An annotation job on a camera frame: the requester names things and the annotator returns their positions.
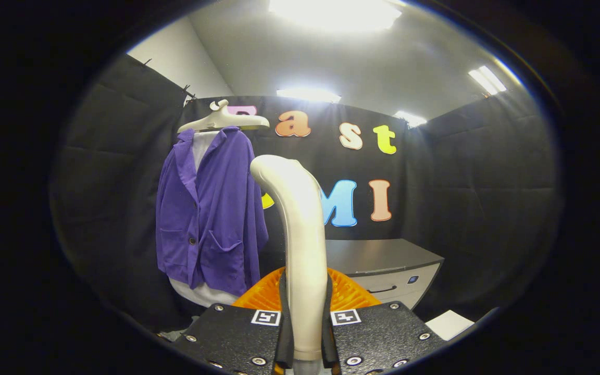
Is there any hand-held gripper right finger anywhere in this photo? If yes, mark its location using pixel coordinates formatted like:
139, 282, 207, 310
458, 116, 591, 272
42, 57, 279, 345
322, 267, 447, 375

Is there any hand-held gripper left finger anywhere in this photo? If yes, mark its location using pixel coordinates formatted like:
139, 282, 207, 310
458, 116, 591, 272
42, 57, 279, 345
172, 267, 295, 375

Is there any white garment steamer head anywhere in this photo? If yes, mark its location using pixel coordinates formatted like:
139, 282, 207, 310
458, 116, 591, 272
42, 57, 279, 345
251, 155, 328, 375

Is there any purple jacket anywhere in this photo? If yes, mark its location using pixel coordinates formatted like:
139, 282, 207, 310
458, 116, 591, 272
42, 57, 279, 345
155, 127, 269, 297

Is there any white clothes hanger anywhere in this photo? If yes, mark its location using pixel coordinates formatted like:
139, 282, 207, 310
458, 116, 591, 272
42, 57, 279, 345
178, 99, 270, 133

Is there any white undershirt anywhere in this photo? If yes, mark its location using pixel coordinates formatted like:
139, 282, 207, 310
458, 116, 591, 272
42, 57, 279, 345
169, 130, 241, 308

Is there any white flat box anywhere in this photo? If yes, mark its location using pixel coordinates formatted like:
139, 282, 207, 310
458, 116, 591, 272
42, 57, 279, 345
425, 310, 475, 342

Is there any grey cabinet with dark top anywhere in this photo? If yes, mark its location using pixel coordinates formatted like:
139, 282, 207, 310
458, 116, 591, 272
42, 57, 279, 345
325, 238, 445, 311

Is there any large ceiling light panel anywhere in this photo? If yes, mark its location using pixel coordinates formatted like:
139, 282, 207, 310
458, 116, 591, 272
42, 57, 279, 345
269, 0, 402, 33

